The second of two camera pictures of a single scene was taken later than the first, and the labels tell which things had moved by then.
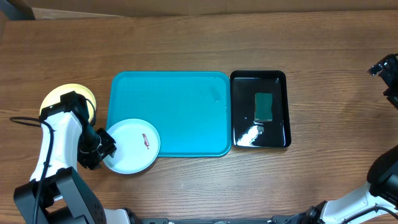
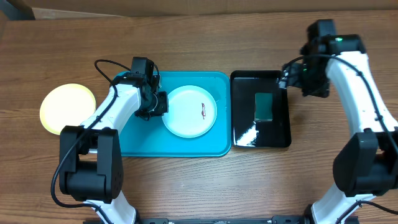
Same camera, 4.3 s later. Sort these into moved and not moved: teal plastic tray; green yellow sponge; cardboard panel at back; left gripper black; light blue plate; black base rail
Moved: left gripper black; light blue plate
Not moved: green yellow sponge; black base rail; cardboard panel at back; teal plastic tray
